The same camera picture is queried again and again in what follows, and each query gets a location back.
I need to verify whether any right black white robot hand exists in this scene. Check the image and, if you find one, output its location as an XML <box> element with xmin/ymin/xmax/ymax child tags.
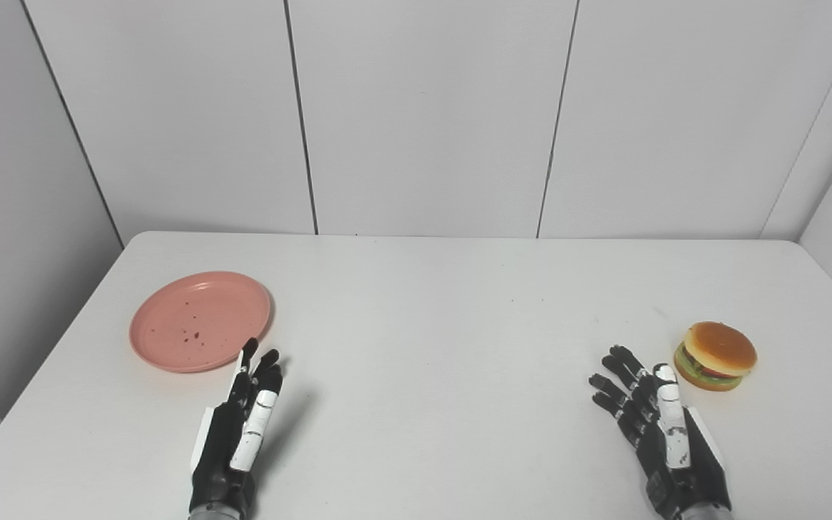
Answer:
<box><xmin>589</xmin><ymin>345</ymin><xmax>733</xmax><ymax>517</ymax></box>

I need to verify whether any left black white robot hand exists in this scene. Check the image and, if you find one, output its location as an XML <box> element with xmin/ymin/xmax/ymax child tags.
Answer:
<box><xmin>189</xmin><ymin>337</ymin><xmax>284</xmax><ymax>517</ymax></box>

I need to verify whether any toy hamburger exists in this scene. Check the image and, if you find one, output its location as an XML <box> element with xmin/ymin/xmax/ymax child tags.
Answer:
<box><xmin>674</xmin><ymin>321</ymin><xmax>758</xmax><ymax>392</ymax></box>

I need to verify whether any pink round plate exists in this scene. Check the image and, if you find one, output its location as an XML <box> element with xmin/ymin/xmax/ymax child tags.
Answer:
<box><xmin>129</xmin><ymin>272</ymin><xmax>273</xmax><ymax>374</ymax></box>

